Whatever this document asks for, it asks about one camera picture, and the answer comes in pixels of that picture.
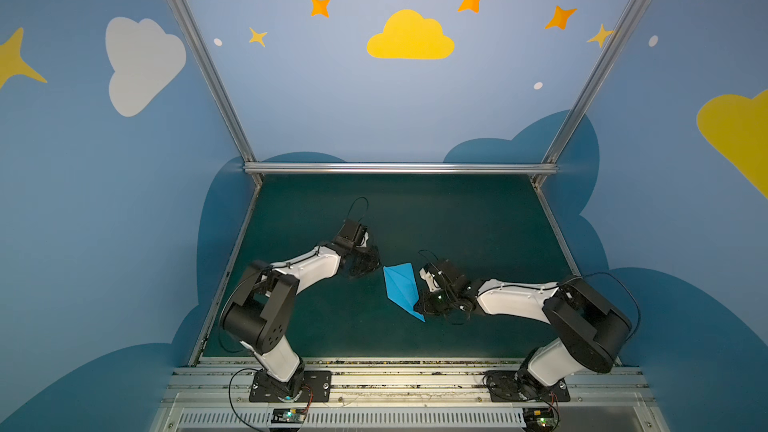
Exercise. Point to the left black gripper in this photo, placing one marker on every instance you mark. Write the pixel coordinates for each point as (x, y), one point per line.
(363, 257)

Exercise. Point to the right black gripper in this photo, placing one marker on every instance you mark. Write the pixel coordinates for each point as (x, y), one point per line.
(438, 293)

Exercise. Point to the blue square paper sheet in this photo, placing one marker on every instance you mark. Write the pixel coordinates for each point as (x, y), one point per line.
(401, 288)

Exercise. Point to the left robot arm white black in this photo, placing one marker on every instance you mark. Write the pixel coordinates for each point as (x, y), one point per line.
(258, 312)

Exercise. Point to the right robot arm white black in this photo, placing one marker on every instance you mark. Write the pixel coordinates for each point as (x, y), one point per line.
(590, 330)

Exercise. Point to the back horizontal aluminium bar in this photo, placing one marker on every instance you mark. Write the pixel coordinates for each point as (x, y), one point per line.
(399, 168)

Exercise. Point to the right green circuit board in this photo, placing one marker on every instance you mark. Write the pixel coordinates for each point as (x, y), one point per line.
(539, 420)

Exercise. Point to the green circuit board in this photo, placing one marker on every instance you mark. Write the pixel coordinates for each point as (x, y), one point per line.
(288, 416)
(539, 420)

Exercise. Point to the left green circuit board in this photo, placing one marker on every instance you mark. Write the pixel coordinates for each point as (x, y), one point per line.
(288, 416)

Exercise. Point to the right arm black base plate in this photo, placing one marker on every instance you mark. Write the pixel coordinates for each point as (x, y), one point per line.
(510, 387)

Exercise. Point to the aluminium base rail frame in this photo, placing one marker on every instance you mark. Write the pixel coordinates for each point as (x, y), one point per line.
(398, 394)

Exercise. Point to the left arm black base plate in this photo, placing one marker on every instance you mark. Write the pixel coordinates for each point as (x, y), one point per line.
(312, 387)

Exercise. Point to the left slanted aluminium post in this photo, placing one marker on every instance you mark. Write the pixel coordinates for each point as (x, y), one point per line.
(184, 17)

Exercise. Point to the slanted aluminium post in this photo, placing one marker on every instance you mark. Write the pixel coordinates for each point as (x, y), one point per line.
(184, 17)
(625, 26)

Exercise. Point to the right slanted aluminium post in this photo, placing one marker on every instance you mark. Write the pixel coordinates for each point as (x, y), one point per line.
(625, 26)

